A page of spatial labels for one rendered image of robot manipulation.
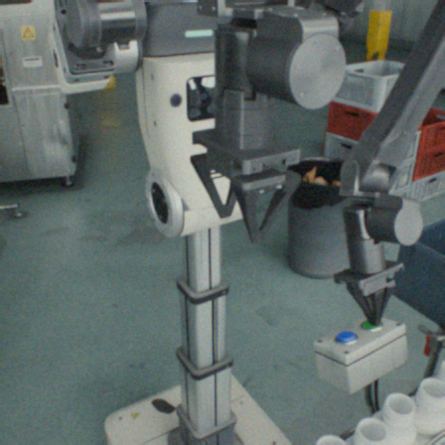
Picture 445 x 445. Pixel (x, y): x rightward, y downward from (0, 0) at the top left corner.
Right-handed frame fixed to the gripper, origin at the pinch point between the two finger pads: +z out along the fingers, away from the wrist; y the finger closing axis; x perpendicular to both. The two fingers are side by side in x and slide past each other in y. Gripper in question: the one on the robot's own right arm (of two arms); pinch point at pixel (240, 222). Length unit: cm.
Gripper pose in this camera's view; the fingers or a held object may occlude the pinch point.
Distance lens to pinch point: 50.2
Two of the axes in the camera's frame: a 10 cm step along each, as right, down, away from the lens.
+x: 8.5, -2.4, 4.6
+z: -0.1, 8.8, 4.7
